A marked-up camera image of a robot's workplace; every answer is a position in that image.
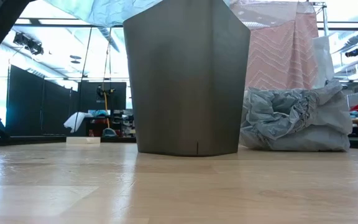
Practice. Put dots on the metal wheeled rack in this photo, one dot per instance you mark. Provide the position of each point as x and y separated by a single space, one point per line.
324 18

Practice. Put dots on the white tape roll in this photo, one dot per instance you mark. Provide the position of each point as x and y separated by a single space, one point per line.
82 140

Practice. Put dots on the pink chevron cloth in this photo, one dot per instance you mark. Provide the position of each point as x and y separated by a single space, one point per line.
278 56

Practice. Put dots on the blue plastic trash bag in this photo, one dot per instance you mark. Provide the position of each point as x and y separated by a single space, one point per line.
104 12

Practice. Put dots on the black ceiling light fixture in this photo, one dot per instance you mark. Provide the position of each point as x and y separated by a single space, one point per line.
30 45

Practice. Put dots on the white hanging cloth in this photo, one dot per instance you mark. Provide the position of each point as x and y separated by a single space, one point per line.
73 121

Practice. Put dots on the grey patterned trash bag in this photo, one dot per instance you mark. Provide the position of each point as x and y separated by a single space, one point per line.
294 124

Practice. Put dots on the pink quilted hanging blanket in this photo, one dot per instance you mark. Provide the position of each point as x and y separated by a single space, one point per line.
259 14

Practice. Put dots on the dark grey trash bin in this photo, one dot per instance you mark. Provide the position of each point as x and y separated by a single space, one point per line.
185 93

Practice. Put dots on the black monitor screen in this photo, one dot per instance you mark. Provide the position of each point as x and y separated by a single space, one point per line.
117 93

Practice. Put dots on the black partition panel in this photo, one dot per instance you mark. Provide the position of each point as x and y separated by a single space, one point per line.
36 102

